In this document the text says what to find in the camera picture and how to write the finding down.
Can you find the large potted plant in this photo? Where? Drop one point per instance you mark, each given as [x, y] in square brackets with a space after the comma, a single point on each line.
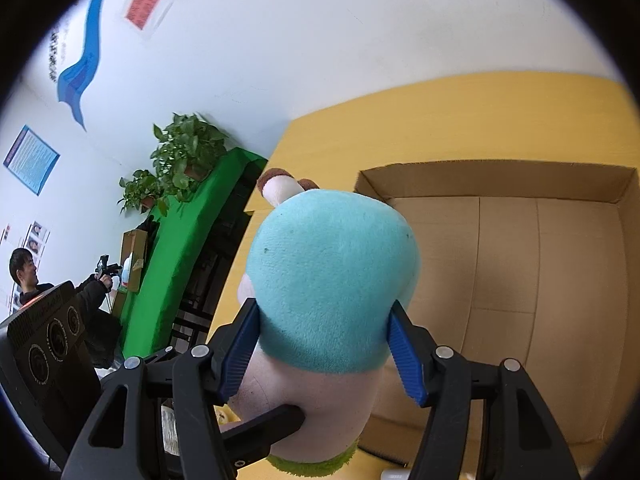
[187, 150]

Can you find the black bag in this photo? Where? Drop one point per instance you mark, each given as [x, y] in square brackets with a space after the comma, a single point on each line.
[149, 229]

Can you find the green table cloth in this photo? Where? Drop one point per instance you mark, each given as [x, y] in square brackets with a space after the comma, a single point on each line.
[170, 270]

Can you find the dark chairs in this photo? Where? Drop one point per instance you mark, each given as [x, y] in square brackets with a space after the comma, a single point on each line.
[210, 270]

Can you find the teal and pink plush toy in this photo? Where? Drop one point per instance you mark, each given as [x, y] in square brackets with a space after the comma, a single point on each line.
[325, 270]

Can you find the blue framed wall poster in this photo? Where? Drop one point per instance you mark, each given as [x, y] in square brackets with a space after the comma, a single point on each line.
[30, 160]

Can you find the small potted plant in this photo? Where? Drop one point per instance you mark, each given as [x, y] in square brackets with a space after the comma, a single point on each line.
[142, 192]

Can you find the blue wall decal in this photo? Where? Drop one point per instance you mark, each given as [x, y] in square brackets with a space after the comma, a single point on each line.
[75, 80]

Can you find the small brown cardboard box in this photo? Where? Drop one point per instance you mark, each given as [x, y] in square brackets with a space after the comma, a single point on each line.
[134, 245]

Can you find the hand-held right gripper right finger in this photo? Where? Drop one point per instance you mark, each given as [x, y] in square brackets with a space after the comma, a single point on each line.
[407, 360]

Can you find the red wall notice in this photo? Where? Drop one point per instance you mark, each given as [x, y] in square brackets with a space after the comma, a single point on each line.
[146, 5]

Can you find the wall photo sheet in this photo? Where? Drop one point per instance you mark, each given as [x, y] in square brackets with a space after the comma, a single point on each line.
[37, 237]

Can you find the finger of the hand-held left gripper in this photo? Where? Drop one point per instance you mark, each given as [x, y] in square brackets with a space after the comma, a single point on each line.
[270, 427]

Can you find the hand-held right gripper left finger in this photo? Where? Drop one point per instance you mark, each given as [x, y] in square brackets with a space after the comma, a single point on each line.
[240, 355]

